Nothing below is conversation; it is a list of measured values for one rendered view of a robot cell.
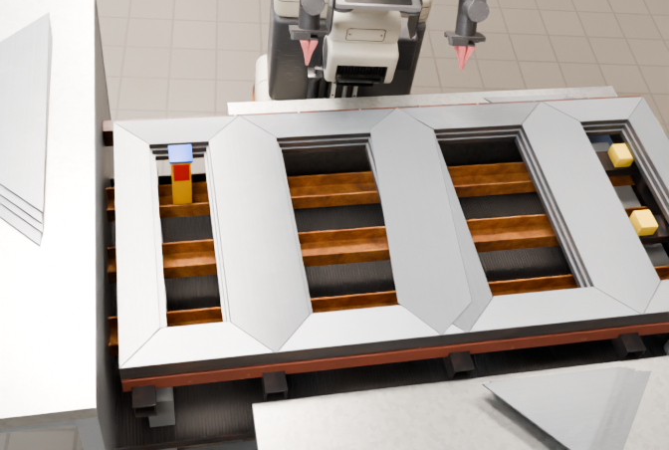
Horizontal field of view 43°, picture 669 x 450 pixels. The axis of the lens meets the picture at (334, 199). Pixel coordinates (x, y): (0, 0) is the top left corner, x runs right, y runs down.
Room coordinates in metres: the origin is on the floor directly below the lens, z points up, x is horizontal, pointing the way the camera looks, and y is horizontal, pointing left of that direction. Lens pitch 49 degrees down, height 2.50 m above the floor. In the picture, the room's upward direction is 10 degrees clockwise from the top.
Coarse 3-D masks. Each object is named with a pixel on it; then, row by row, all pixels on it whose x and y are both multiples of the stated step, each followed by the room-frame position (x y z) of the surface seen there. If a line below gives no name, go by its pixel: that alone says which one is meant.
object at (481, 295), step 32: (448, 128) 1.74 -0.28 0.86; (480, 128) 1.77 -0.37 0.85; (512, 128) 1.80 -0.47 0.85; (608, 128) 1.89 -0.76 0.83; (640, 160) 1.78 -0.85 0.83; (288, 192) 1.44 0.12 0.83; (448, 192) 1.50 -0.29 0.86; (544, 192) 1.59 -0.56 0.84; (160, 256) 1.17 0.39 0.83; (576, 256) 1.38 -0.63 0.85; (160, 288) 1.07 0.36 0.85; (224, 288) 1.10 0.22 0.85; (480, 288) 1.22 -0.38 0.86; (160, 320) 0.99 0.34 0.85; (224, 320) 1.03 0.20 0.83; (608, 320) 1.20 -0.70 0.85; (640, 320) 1.22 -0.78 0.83; (288, 352) 0.96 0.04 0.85; (320, 352) 0.98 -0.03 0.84; (352, 352) 1.00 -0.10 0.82
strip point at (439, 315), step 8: (400, 304) 1.13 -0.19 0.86; (408, 304) 1.13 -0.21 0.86; (416, 304) 1.14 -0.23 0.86; (424, 304) 1.14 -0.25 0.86; (432, 304) 1.14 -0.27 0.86; (440, 304) 1.15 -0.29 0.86; (448, 304) 1.15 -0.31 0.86; (456, 304) 1.16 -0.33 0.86; (464, 304) 1.16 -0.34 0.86; (416, 312) 1.11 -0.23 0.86; (424, 312) 1.12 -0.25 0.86; (432, 312) 1.12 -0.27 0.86; (440, 312) 1.13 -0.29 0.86; (448, 312) 1.13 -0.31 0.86; (456, 312) 1.13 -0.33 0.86; (424, 320) 1.10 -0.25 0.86; (432, 320) 1.10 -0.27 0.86; (440, 320) 1.10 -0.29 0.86; (448, 320) 1.11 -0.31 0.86; (432, 328) 1.08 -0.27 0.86; (440, 328) 1.08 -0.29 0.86
